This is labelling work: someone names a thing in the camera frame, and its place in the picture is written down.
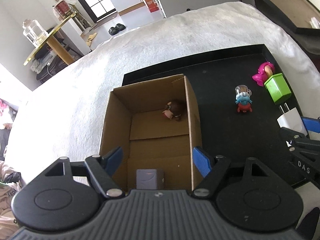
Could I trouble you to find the lavender grey plug charger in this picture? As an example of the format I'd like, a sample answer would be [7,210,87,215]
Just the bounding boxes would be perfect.
[136,169,164,190]

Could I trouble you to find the white fluffy blanket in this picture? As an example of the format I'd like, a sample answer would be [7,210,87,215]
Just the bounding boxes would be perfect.
[5,2,319,182]

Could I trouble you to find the black slippers pair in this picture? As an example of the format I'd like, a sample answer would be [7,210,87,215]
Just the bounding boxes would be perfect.
[108,23,126,36]

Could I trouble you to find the blue red cup figurine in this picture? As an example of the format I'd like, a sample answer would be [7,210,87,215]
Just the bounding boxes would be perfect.
[235,85,252,113]

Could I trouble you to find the brown cardboard box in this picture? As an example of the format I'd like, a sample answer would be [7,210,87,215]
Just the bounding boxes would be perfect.
[100,74,202,191]

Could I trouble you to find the black tray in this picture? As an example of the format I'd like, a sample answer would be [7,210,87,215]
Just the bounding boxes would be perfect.
[121,43,313,190]

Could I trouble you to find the green plug charger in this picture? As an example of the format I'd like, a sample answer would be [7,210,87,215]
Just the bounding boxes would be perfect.
[264,73,292,105]

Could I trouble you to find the white usb charger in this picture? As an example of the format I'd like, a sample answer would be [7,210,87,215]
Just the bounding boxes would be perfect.
[277,103,308,135]

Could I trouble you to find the brown haired girl figurine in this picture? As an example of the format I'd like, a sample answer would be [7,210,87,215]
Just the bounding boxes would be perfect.
[162,100,187,121]

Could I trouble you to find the gold round side table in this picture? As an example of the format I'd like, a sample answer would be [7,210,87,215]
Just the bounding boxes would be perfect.
[23,12,76,66]

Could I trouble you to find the clear glass jar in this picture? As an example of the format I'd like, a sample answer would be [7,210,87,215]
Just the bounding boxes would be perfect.
[22,19,49,48]

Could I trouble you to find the orange cardboard box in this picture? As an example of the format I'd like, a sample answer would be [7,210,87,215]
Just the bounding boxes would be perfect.
[143,0,159,12]

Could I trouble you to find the pink doll figurine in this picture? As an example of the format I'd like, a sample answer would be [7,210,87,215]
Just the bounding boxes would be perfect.
[252,62,275,87]

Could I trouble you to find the yellow slippers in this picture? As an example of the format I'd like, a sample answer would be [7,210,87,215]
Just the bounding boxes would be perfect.
[86,33,98,47]

